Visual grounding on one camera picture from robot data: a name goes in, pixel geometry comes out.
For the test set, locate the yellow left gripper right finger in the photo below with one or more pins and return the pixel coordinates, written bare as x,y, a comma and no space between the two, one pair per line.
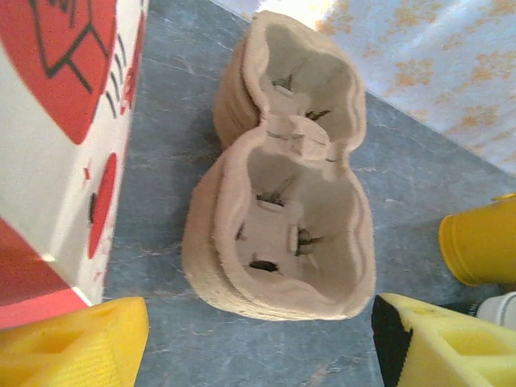
455,359

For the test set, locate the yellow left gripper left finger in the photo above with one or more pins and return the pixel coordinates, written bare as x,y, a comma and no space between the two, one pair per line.
60,354

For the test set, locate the red printed paper bag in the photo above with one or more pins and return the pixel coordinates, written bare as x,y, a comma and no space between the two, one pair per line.
48,181

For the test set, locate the stack of paper cups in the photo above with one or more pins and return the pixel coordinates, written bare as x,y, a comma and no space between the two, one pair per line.
502,308

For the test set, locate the yellow utensil holder cup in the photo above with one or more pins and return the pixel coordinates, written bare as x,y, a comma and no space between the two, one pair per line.
479,242

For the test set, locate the stack of pulp cup carriers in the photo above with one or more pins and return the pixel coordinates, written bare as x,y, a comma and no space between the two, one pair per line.
201,258

